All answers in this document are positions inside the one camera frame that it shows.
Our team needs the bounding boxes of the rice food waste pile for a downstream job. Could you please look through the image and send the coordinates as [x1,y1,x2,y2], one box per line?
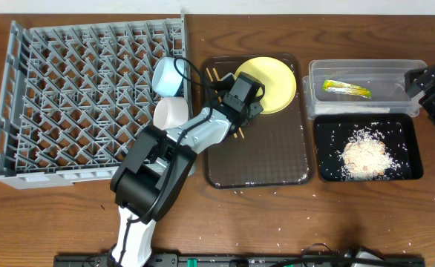
[338,127,402,180]

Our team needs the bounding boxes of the brown serving tray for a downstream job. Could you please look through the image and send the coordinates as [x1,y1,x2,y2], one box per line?
[203,53,315,189]

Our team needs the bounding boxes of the yellow plate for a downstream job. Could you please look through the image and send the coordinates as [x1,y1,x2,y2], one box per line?
[235,56,296,114]

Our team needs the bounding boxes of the clear plastic bin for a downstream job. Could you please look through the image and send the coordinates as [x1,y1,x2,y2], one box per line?
[302,59,427,119]

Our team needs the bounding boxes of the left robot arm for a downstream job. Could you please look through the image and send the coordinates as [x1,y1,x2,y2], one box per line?
[108,72,266,266]

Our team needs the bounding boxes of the pink white bowl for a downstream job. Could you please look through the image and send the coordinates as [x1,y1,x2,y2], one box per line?
[153,97,189,130]

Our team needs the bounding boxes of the light blue bowl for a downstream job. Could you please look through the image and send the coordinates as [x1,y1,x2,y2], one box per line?
[151,57,185,97]

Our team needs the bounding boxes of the yellow green wrapper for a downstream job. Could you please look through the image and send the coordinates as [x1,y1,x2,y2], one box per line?
[322,80,372,99]

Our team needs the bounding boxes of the black waste tray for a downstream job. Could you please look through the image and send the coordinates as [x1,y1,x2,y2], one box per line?
[314,113,424,182]

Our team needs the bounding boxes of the grey dishwasher rack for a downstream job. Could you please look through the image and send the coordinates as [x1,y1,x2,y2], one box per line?
[0,16,188,189]

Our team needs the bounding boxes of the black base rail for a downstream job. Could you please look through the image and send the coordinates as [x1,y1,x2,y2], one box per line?
[53,251,425,267]

